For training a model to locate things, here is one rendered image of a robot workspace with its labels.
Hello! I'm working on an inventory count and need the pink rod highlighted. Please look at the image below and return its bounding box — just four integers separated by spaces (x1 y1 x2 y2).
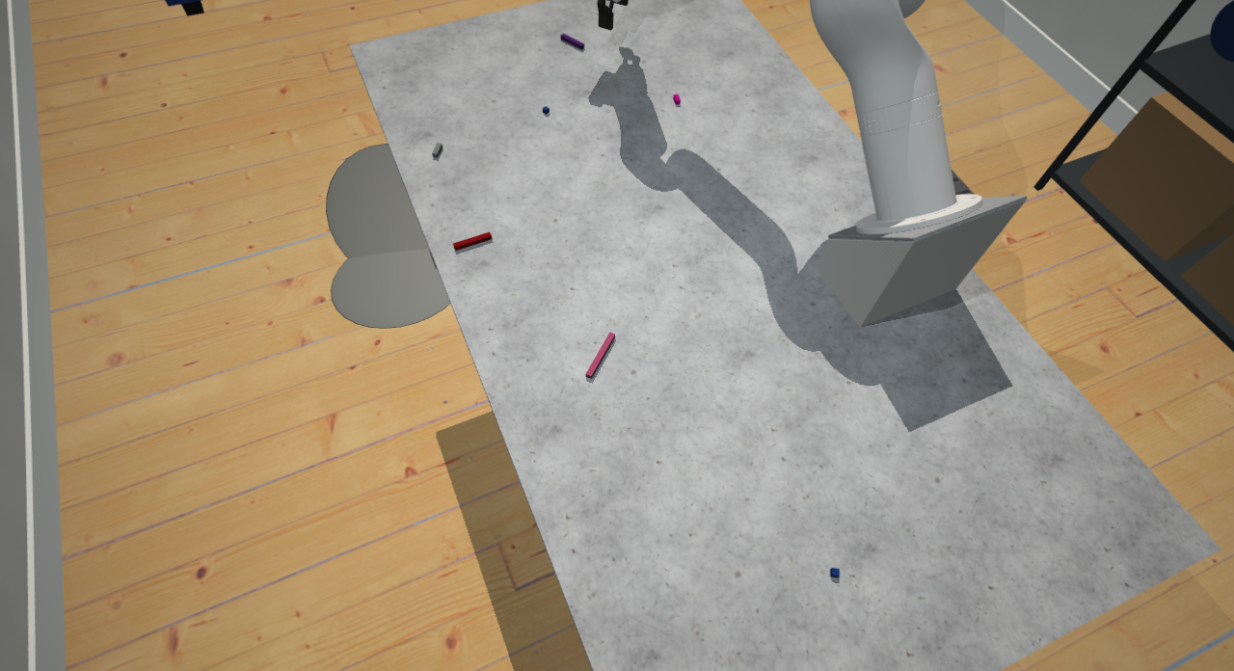
586 333 615 379

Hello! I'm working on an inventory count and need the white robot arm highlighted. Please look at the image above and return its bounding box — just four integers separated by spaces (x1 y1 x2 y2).
810 0 982 234

